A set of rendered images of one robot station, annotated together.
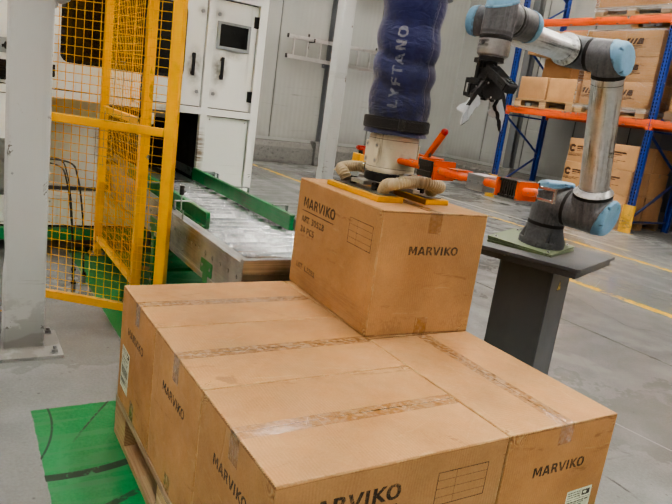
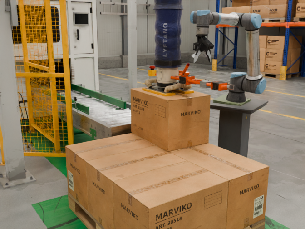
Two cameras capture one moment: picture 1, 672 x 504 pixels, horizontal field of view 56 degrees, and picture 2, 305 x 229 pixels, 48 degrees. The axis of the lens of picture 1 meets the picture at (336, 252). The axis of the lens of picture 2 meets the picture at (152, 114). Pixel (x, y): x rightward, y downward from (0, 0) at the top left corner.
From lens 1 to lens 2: 0.66 m
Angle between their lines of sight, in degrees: 3
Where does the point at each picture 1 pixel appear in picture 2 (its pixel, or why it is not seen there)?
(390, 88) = (163, 48)
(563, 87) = (243, 11)
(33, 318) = (20, 166)
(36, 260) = (17, 140)
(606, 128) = (254, 49)
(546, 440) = (243, 180)
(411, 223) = (180, 103)
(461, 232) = (200, 103)
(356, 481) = (175, 203)
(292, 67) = (104, 18)
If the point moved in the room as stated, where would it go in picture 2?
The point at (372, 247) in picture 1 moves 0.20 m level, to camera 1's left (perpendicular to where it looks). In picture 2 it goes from (166, 115) to (139, 116)
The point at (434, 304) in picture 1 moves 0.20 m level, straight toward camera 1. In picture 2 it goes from (194, 134) to (194, 142)
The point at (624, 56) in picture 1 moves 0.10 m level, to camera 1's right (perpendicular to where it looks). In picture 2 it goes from (257, 20) to (268, 20)
